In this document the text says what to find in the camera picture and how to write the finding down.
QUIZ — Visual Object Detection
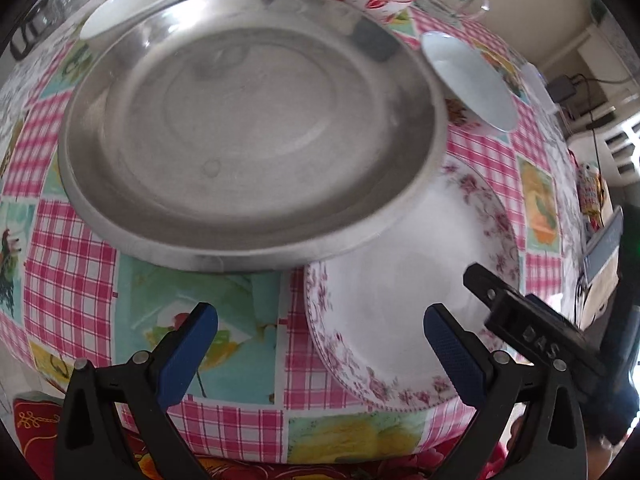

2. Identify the white wooden chair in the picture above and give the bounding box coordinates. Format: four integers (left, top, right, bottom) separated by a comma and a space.
542, 25, 640, 191

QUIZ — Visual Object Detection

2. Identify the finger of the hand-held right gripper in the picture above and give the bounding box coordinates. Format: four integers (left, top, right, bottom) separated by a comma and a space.
463, 262, 608, 386

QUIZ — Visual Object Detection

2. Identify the black cable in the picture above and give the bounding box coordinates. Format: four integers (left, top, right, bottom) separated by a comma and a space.
574, 73, 636, 133

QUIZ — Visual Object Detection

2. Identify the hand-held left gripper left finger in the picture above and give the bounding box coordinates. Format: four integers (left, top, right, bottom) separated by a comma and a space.
56, 301, 221, 480

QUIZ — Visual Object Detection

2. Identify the plain white bowl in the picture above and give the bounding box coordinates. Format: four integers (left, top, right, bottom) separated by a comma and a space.
420, 31, 521, 134
79, 0, 187, 43

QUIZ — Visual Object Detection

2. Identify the pink checkered printed tablecloth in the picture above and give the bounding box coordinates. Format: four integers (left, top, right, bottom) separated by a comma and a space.
0, 0, 588, 466

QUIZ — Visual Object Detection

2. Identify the colourful printed packet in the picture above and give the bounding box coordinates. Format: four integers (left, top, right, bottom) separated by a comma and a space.
577, 162, 608, 231

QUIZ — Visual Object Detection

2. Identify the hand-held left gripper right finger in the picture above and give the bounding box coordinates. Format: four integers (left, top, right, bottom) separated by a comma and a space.
422, 302, 588, 480

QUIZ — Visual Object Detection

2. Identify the black charger adapter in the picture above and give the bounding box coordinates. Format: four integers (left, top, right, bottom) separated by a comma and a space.
547, 74, 581, 103

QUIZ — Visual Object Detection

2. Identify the large steel plate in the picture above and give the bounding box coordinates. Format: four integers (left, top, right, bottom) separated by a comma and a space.
57, 0, 447, 273

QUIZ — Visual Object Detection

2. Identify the floral rimmed white plate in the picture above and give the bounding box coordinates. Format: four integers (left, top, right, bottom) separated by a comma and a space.
304, 152, 523, 413

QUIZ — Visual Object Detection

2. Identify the small glass cup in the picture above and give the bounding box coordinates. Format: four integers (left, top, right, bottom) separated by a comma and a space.
46, 0, 87, 22

